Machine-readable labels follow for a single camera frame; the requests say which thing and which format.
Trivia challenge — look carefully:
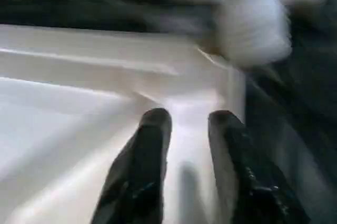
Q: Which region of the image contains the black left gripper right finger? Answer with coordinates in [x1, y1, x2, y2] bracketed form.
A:
[206, 109, 312, 224]

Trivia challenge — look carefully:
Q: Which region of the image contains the white plastic table top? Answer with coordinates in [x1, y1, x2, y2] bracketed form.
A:
[0, 23, 246, 224]

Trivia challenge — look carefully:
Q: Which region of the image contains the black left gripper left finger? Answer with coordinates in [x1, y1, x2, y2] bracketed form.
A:
[92, 107, 174, 224]

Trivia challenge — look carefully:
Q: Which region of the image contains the black work mat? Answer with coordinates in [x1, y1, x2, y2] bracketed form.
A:
[0, 0, 337, 224]

